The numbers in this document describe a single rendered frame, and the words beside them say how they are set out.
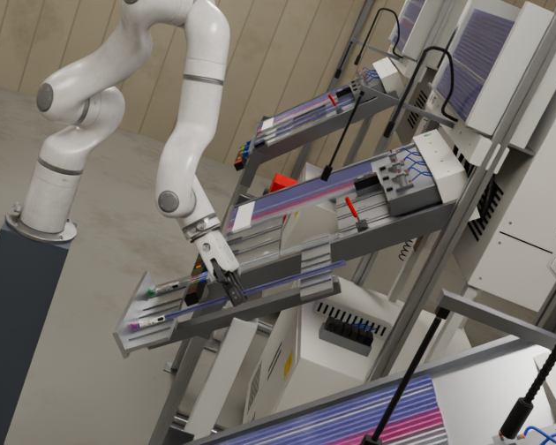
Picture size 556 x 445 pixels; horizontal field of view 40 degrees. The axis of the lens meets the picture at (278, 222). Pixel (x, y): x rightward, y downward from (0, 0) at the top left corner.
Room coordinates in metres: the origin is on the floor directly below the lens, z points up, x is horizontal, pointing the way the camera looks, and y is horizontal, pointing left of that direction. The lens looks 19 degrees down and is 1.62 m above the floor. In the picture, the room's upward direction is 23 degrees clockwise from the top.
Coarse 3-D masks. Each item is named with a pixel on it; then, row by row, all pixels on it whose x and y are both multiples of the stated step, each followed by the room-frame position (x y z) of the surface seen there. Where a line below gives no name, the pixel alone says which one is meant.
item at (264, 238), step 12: (252, 228) 2.32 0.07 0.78; (264, 228) 2.29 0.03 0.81; (276, 228) 2.25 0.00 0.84; (228, 240) 2.28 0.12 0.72; (240, 240) 2.23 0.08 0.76; (252, 240) 2.20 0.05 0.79; (264, 240) 2.17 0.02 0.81; (276, 240) 2.13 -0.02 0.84; (240, 252) 2.13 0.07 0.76; (252, 252) 2.10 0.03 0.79; (264, 252) 2.07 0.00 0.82
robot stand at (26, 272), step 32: (0, 256) 1.79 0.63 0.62; (32, 256) 1.81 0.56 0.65; (64, 256) 1.83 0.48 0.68; (0, 288) 1.79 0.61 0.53; (32, 288) 1.81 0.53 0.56; (0, 320) 1.80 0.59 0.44; (32, 320) 1.82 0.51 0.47; (0, 352) 1.81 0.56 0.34; (32, 352) 1.83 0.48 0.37; (0, 384) 1.81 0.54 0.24; (0, 416) 1.82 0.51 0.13
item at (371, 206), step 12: (408, 156) 2.55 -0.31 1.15; (372, 168) 2.55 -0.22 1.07; (372, 192) 2.29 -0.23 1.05; (384, 192) 2.26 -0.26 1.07; (336, 204) 2.29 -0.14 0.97; (360, 204) 2.22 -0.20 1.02; (372, 204) 2.18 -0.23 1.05; (384, 204) 2.15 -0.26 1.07; (348, 216) 2.14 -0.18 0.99; (360, 216) 2.11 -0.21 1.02; (372, 216) 2.08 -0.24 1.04; (384, 216) 2.05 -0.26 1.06; (396, 216) 2.02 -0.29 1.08; (348, 228) 2.05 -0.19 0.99
